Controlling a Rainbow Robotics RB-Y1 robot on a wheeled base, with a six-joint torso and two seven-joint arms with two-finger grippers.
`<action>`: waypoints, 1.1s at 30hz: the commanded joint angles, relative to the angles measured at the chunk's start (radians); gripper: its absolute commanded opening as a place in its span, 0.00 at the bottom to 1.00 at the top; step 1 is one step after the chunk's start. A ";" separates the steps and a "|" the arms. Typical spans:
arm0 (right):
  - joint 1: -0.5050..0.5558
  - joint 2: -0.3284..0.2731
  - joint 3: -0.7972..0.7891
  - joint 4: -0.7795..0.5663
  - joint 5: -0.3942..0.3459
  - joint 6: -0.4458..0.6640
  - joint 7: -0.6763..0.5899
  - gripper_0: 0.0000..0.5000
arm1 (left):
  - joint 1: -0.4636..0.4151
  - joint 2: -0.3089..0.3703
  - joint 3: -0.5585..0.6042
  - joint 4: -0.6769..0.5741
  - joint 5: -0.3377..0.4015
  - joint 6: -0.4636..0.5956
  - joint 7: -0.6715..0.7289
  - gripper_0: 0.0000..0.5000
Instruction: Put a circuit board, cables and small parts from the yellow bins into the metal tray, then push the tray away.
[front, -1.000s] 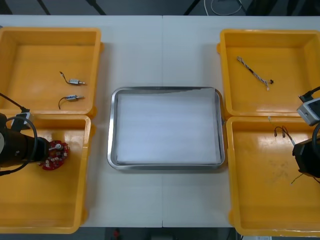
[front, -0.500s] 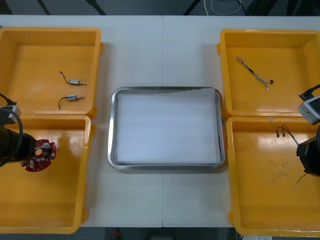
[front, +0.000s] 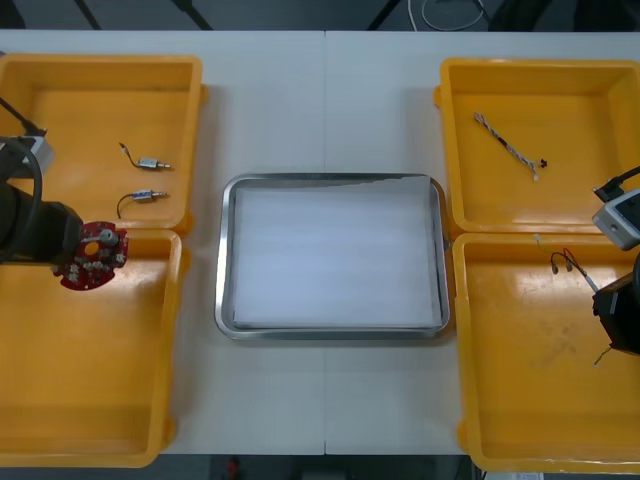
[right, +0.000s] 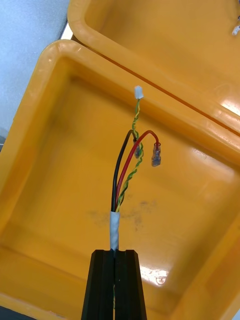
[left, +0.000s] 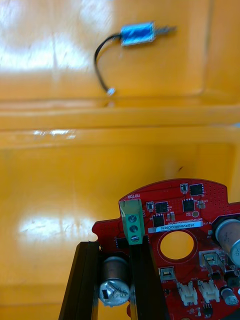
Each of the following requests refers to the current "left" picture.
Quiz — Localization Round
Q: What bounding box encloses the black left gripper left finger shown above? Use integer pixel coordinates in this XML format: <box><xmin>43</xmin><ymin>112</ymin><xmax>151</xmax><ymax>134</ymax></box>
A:
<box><xmin>58</xmin><ymin>240</ymin><xmax>101</xmax><ymax>320</ymax></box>

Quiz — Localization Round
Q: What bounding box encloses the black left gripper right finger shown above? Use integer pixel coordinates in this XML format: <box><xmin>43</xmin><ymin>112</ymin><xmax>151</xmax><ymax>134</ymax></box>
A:
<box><xmin>128</xmin><ymin>242</ymin><xmax>171</xmax><ymax>320</ymax></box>

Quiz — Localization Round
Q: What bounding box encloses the round red circuit board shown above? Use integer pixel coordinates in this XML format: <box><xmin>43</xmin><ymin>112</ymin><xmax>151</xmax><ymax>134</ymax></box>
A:
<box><xmin>91</xmin><ymin>177</ymin><xmax>240</xmax><ymax>320</ymax></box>

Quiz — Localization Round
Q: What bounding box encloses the blue label metal solenoid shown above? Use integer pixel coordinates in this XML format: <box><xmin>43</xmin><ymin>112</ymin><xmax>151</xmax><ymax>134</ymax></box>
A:
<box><xmin>93</xmin><ymin>21</ymin><xmax>178</xmax><ymax>97</ymax></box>

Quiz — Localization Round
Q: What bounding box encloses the yellow-orange plastic bin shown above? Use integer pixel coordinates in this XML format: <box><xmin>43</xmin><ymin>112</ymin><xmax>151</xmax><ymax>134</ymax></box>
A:
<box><xmin>0</xmin><ymin>124</ymin><xmax>240</xmax><ymax>320</ymax></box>
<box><xmin>0</xmin><ymin>0</ymin><xmax>240</xmax><ymax>132</ymax></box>

